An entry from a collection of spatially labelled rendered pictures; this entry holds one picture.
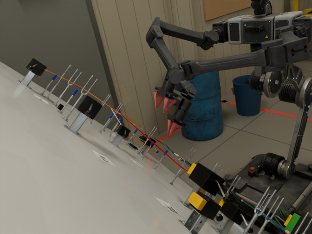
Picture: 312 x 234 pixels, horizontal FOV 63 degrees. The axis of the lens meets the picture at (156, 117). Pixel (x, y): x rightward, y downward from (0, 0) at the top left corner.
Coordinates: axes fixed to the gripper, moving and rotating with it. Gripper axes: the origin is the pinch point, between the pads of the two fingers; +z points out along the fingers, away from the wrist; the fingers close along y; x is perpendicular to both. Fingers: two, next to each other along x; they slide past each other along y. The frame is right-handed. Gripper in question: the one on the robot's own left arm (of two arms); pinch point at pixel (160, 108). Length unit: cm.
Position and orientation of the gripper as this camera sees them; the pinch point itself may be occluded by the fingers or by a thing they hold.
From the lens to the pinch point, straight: 121.1
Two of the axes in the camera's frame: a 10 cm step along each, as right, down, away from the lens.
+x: 6.8, 0.2, 7.3
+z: -3.1, 9.1, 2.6
